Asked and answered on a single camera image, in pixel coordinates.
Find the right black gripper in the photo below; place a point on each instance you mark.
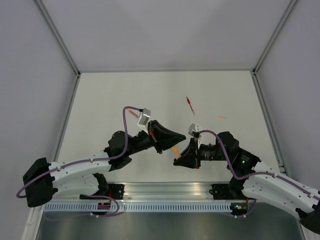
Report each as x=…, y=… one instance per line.
x=189, y=156

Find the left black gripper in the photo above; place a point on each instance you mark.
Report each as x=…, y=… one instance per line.
x=162, y=138

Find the slim orange-tip pen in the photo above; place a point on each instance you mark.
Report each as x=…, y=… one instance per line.
x=133, y=113

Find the red thin pen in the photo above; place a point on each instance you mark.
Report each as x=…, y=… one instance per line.
x=190, y=105

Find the pale orange pen cap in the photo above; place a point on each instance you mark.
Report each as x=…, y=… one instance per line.
x=222, y=117

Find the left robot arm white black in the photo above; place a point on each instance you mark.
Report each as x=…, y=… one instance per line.
x=43, y=179

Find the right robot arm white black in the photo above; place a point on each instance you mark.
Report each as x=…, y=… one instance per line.
x=254, y=179

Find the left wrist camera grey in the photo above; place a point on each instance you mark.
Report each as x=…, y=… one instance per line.
x=143, y=119

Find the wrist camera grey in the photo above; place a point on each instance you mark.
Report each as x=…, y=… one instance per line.
x=193, y=130
x=143, y=119

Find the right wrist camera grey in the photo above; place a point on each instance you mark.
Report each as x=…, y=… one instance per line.
x=193, y=130

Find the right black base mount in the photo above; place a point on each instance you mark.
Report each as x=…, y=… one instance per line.
x=223, y=191

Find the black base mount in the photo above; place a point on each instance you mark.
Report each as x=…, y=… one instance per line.
x=116, y=191
x=223, y=191

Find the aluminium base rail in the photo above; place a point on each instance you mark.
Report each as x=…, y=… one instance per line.
x=98, y=187

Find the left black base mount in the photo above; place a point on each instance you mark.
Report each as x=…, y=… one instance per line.
x=116, y=191

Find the white slotted cable duct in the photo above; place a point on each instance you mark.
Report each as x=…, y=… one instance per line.
x=139, y=207

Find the aluminium frame left post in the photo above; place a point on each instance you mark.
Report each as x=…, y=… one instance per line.
x=56, y=35

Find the aluminium frame post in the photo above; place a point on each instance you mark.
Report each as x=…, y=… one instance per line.
x=275, y=34
x=56, y=35

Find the aluminium frame right post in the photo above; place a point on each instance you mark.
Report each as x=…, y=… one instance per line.
x=275, y=34

